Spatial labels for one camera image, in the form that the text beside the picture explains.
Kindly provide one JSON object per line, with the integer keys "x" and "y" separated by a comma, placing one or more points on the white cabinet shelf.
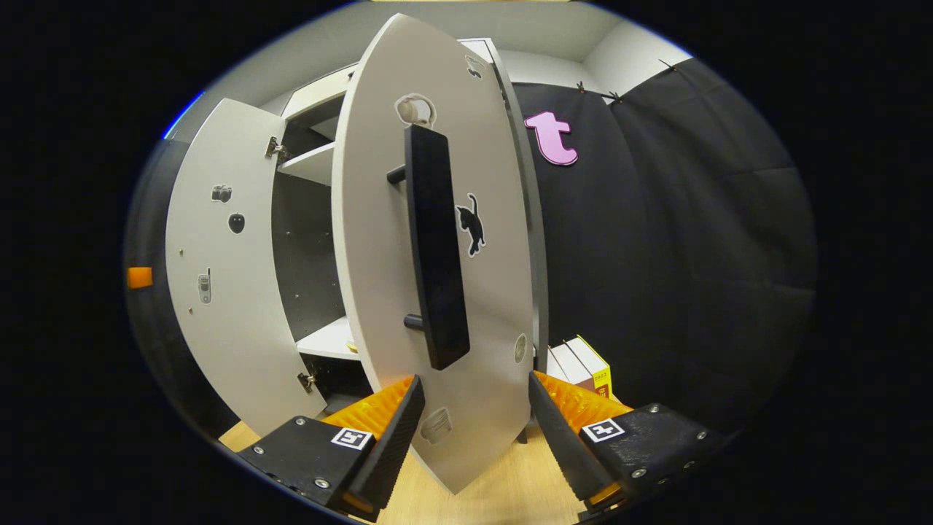
{"x": 328, "y": 341}
{"x": 313, "y": 164}

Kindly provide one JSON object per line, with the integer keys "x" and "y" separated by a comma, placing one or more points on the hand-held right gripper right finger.
{"x": 561, "y": 445}

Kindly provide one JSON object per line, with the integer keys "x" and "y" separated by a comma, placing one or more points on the white shoe cabinet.
{"x": 310, "y": 255}

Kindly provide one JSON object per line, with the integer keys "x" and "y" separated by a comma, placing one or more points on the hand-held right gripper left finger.
{"x": 390, "y": 445}

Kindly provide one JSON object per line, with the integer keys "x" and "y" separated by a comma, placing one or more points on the yellow book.
{"x": 599, "y": 375}

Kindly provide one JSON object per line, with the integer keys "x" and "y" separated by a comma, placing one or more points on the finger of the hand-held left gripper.
{"x": 140, "y": 278}

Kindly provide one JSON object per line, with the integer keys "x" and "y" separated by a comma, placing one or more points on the white shoe cabinet door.
{"x": 226, "y": 343}
{"x": 379, "y": 255}

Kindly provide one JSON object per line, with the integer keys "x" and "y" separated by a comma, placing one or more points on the white and orange book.
{"x": 557, "y": 361}

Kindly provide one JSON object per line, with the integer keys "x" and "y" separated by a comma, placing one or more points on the brown book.
{"x": 576, "y": 364}

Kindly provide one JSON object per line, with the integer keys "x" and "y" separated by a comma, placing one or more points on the black backdrop cloth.
{"x": 678, "y": 255}

